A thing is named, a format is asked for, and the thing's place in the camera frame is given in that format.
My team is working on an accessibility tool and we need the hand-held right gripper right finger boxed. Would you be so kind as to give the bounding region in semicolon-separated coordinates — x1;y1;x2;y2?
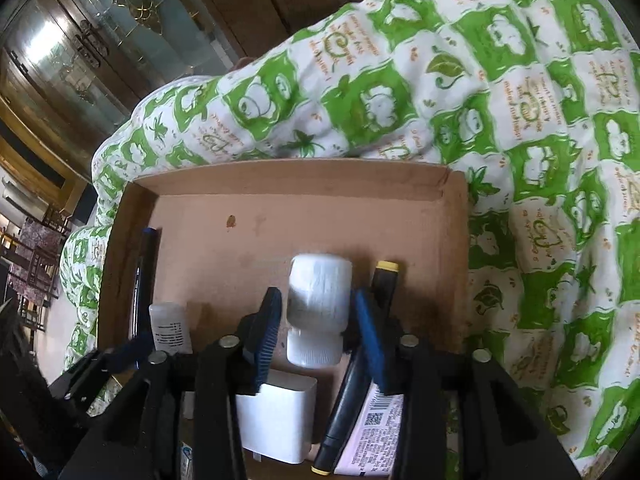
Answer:
352;290;583;480

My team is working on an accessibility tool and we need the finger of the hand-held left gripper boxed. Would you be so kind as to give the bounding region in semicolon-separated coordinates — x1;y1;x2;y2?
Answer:
47;334;153;401

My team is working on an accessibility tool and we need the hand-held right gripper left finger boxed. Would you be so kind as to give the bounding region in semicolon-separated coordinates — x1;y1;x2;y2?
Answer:
60;287;283;480

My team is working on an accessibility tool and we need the white spray bottle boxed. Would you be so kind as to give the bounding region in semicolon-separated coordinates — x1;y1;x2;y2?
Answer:
149;302;195;356

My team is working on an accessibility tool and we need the small white bottle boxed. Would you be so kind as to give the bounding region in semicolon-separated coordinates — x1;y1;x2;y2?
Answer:
286;254;353;367

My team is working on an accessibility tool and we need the white rectangular box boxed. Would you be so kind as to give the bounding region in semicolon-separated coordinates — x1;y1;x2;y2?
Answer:
235;369;319;465

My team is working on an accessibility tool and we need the blue marker pen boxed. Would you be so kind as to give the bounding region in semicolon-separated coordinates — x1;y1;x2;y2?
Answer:
131;227;161;343

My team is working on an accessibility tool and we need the black marker white print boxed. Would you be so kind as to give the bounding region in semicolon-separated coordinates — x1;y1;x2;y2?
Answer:
311;260;401;477

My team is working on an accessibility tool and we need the white printed tube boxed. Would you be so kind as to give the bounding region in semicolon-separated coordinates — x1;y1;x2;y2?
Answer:
334;390;407;477

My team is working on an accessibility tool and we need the shallow cardboard tray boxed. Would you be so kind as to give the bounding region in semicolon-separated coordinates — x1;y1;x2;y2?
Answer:
96;157;472;480

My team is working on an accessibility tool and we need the dark wooden chair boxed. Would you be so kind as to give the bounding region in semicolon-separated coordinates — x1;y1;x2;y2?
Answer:
10;202;71;333

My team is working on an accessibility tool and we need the green white printed blanket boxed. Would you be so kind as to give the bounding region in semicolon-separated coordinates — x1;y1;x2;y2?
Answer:
59;0;640;480

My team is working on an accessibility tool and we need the wooden glass door cabinet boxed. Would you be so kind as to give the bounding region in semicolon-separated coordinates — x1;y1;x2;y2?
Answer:
0;0;241;196

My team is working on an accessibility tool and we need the brown wooden wardrobe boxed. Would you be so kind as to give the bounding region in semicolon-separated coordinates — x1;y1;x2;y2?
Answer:
170;0;506;61

